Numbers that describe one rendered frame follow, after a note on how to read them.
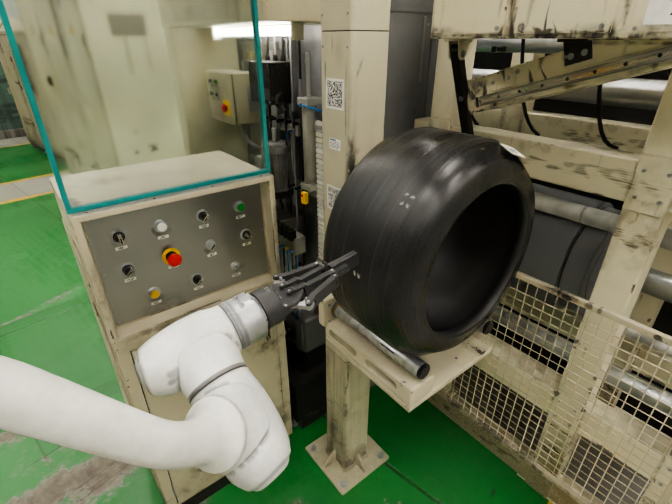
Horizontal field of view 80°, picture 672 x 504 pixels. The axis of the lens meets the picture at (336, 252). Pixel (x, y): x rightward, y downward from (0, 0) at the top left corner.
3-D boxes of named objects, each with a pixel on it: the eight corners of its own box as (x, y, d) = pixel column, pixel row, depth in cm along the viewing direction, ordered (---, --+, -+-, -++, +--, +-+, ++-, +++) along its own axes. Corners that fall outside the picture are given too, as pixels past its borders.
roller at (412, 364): (340, 314, 127) (330, 313, 123) (345, 301, 126) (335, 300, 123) (426, 379, 102) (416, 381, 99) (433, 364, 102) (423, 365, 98)
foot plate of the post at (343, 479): (304, 449, 181) (304, 443, 179) (350, 418, 196) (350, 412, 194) (342, 496, 163) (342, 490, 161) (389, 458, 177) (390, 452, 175)
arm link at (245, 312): (211, 295, 71) (241, 280, 74) (225, 333, 76) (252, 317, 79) (234, 320, 65) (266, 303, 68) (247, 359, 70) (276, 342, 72)
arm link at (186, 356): (215, 317, 76) (251, 374, 72) (132, 361, 69) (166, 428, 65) (213, 290, 68) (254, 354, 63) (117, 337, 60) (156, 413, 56)
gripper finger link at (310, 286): (284, 289, 74) (288, 293, 73) (332, 264, 80) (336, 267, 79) (287, 305, 77) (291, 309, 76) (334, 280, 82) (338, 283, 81)
